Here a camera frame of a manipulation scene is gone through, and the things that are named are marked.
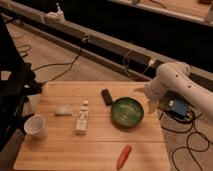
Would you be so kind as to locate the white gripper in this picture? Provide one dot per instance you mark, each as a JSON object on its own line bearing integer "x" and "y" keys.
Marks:
{"x": 153, "y": 90}

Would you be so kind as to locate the black eraser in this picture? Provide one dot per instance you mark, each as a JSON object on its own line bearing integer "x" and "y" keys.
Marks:
{"x": 107, "y": 97}

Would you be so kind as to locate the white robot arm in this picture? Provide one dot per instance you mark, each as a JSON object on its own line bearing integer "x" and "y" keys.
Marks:
{"x": 174, "y": 76}

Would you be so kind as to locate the green bowl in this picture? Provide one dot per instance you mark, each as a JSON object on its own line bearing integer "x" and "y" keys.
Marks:
{"x": 126, "y": 112}

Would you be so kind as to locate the blue power box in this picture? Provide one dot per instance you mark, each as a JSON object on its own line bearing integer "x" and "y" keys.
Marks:
{"x": 178, "y": 108}

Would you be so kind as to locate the orange carrot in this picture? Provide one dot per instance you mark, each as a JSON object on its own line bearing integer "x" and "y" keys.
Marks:
{"x": 123, "y": 156}

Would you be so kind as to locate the white glue bottle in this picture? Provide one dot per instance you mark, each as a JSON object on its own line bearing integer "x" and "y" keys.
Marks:
{"x": 82, "y": 120}

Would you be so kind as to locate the white paper cup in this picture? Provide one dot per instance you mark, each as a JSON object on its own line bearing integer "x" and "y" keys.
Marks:
{"x": 36, "y": 126}

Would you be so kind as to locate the black tripod equipment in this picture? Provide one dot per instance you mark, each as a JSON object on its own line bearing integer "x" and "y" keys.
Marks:
{"x": 17, "y": 81}

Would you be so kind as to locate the long metal rail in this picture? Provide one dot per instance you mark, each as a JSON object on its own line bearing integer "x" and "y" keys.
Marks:
{"x": 117, "y": 28}

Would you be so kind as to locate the white object on rail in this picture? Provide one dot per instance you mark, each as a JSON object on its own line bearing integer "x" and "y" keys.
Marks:
{"x": 58, "y": 15}

